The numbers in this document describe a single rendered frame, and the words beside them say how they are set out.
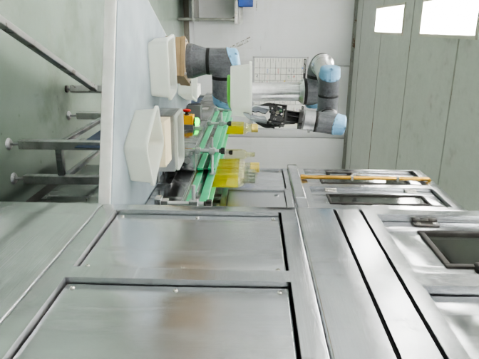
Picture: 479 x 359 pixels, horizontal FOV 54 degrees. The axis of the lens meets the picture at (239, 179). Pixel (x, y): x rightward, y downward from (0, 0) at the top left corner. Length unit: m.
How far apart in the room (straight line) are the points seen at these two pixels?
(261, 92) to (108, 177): 1.01
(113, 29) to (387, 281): 0.96
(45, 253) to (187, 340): 0.40
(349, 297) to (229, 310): 0.20
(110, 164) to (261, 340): 0.75
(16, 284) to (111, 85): 0.64
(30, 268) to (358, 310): 0.59
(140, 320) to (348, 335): 0.32
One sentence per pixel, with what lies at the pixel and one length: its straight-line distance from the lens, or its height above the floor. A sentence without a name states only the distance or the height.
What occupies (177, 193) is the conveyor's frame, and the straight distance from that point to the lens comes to 1.78.
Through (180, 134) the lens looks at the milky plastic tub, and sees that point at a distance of 1.98.
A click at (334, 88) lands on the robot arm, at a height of 1.42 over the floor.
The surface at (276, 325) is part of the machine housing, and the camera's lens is 0.77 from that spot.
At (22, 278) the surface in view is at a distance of 0.94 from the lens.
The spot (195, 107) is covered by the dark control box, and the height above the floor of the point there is 0.81.
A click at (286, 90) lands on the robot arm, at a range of 2.14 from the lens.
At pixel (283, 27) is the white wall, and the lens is 7.94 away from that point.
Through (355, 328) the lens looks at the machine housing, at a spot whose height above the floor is 1.29.
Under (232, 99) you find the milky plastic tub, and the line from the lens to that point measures 1.65.
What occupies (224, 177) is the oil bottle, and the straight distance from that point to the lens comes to 2.09.
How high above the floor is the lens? 1.13
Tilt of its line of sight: 2 degrees down
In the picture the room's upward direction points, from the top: 91 degrees clockwise
